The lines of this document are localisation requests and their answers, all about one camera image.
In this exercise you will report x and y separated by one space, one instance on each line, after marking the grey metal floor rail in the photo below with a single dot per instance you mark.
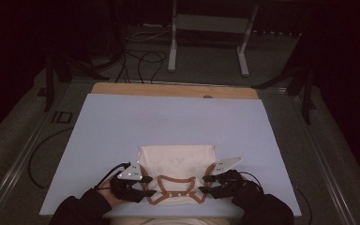
18 168
322 162

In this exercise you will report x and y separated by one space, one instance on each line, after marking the person's left hand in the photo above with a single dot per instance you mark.
109 195

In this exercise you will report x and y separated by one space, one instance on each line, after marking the black floor bracket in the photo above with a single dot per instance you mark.
62 117

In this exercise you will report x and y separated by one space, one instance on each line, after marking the black metal stand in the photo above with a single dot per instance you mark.
306 93
49 84

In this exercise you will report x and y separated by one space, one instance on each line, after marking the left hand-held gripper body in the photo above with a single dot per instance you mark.
131 172

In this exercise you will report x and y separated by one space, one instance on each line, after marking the person's right hand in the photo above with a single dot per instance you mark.
250 189

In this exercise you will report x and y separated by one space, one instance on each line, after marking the cream baby bodysuit brown trim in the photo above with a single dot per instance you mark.
176 161

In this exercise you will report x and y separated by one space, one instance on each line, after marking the white metal stand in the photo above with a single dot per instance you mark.
212 23

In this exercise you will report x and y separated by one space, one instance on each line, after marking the light blue table mat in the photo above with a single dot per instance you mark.
106 125

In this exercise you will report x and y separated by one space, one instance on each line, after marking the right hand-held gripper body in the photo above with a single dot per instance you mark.
228 184

